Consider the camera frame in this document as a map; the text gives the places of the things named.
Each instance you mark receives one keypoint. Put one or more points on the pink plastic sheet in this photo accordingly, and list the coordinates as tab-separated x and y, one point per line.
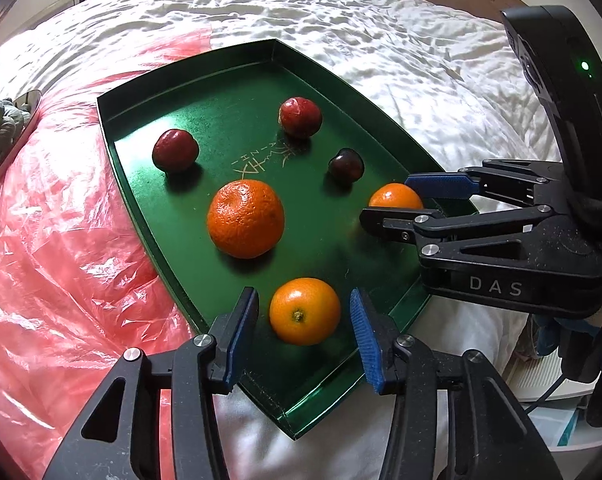
56	285

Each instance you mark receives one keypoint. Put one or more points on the white dark-rimmed plate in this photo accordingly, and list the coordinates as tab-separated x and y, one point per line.
33	102

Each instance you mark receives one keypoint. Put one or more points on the white storage box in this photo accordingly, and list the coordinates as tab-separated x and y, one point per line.
536	375

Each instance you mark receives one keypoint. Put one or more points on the smooth orange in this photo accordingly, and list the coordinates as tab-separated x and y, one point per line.
393	197
305	311

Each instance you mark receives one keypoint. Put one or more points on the person's right hand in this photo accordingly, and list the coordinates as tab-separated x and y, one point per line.
581	329

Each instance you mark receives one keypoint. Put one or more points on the large bumpy mandarin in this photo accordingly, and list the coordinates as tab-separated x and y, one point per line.
246	219

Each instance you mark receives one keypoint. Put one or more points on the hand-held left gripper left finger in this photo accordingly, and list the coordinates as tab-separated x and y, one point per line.
241	325

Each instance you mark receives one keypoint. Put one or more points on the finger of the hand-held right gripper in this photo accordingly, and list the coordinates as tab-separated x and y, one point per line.
396	225
441	185

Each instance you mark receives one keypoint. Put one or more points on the white quilted bed cover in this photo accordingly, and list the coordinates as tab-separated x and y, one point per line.
381	35

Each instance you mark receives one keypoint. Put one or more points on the small dark purple plum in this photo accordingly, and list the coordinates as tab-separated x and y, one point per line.
346	165

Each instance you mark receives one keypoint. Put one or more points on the green metal tray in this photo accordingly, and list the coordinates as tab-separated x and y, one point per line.
206	110

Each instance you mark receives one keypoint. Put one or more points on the dark red plum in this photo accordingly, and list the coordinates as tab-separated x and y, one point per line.
175	150

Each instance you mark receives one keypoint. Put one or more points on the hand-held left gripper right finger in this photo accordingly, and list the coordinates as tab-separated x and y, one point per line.
368	345

